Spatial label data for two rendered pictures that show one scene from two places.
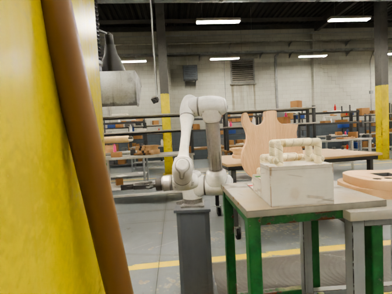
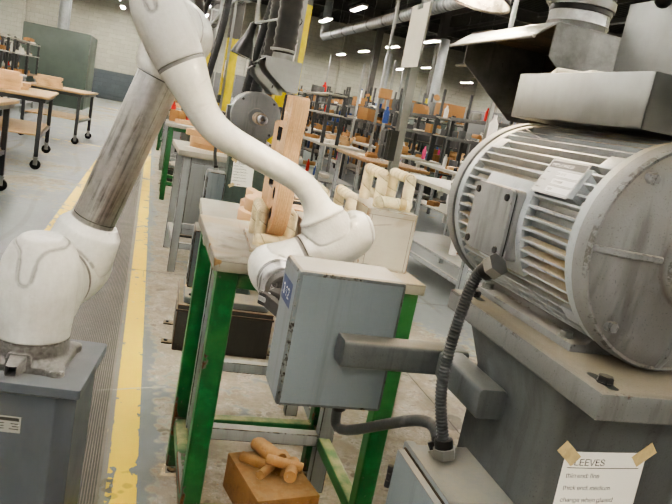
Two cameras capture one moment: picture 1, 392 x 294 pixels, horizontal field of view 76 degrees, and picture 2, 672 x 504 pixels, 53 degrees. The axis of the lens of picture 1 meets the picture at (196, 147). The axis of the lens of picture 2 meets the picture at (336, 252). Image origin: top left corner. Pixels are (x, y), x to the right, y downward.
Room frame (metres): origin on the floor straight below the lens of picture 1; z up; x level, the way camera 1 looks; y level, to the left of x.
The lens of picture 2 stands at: (1.65, 1.53, 1.33)
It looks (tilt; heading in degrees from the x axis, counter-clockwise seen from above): 11 degrees down; 258
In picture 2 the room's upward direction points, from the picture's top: 11 degrees clockwise
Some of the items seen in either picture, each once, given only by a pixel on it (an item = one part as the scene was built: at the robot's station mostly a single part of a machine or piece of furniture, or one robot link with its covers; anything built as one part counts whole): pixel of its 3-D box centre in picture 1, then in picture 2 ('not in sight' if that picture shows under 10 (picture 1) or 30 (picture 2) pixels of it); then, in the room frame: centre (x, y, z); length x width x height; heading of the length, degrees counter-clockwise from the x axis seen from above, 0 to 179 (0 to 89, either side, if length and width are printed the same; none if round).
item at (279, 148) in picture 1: (279, 154); (407, 195); (1.07, -0.35, 1.15); 0.03 x 0.03 x 0.09
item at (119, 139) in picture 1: (109, 140); not in sight; (1.17, 0.40, 1.25); 0.18 x 0.03 x 0.03; 95
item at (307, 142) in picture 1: (298, 142); (402, 176); (1.07, -0.44, 1.20); 0.20 x 0.03 x 0.03; 91
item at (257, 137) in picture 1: (271, 145); (281, 164); (1.43, -0.43, 1.17); 0.35 x 0.04 x 0.40; 92
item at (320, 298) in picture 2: not in sight; (358, 370); (1.39, 0.65, 0.99); 0.24 x 0.21 x 0.26; 95
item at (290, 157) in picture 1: (284, 157); (346, 193); (1.23, -0.43, 1.12); 0.20 x 0.03 x 0.03; 91
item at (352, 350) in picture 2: not in sight; (402, 355); (1.33, 0.65, 1.02); 0.19 x 0.04 x 0.04; 5
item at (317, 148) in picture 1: (317, 152); (391, 187); (1.07, -0.52, 1.15); 0.03 x 0.03 x 0.09
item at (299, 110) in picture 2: (247, 119); (298, 113); (1.43, -0.30, 1.32); 0.07 x 0.04 x 0.09; 92
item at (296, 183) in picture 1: (294, 182); (375, 231); (1.12, -0.44, 1.02); 0.27 x 0.15 x 0.17; 92
